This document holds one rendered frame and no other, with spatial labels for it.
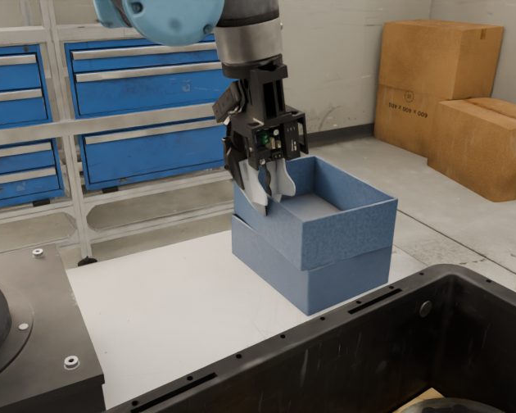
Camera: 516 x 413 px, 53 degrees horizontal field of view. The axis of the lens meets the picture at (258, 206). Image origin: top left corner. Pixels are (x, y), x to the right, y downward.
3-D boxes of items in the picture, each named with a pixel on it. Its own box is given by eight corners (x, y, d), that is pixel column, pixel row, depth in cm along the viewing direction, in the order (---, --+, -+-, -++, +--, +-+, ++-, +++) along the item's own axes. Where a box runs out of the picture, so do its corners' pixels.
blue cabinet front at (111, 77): (86, 190, 203) (63, 43, 180) (247, 161, 234) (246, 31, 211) (87, 192, 201) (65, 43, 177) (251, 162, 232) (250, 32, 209)
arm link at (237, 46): (202, 24, 59) (265, 10, 62) (210, 63, 61) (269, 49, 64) (228, 30, 53) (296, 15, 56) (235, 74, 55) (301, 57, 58)
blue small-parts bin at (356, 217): (233, 211, 81) (232, 170, 78) (313, 193, 87) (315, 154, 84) (301, 272, 65) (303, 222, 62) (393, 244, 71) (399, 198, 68)
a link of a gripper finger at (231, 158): (233, 193, 66) (223, 129, 62) (228, 188, 68) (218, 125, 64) (264, 183, 68) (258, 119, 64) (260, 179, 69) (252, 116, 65)
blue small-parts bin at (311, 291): (231, 252, 83) (230, 213, 80) (305, 229, 90) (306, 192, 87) (307, 317, 68) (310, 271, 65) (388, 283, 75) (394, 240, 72)
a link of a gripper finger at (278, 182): (287, 227, 67) (277, 163, 62) (266, 210, 72) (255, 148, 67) (307, 219, 68) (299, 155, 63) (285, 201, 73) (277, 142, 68)
